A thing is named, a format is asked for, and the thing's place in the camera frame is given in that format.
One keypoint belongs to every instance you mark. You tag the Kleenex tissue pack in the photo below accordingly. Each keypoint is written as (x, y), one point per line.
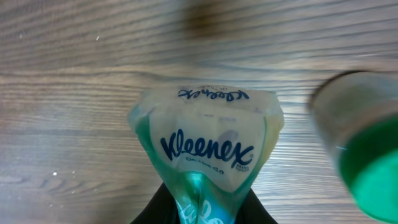
(208, 144)

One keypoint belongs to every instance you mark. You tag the green lid Knorr jar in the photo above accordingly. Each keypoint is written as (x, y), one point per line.
(355, 116)

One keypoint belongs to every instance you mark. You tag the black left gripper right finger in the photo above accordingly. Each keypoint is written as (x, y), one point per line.
(252, 211)

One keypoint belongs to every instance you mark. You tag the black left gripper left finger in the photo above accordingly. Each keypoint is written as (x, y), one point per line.
(161, 209)

